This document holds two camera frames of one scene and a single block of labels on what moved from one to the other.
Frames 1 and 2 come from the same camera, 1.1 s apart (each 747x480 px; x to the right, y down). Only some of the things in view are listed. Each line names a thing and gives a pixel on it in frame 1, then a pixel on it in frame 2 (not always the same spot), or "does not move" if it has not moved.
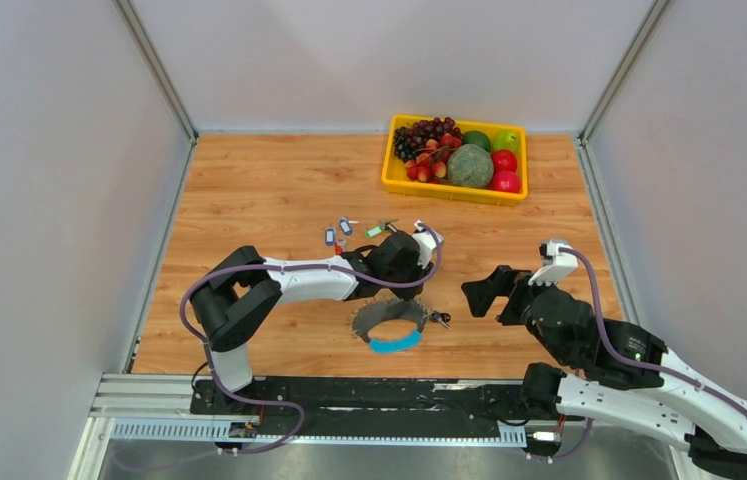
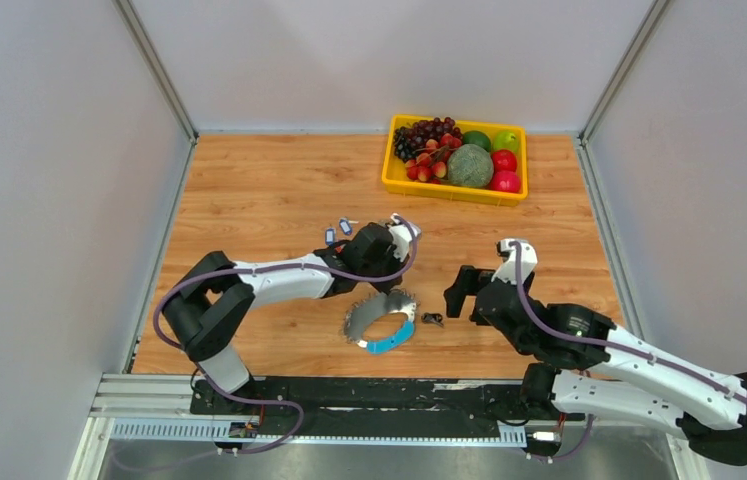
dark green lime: [478, 138] does not move
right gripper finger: [480, 294] to [468, 283]
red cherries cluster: [430, 165] does not move
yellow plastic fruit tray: [397, 181] does not move
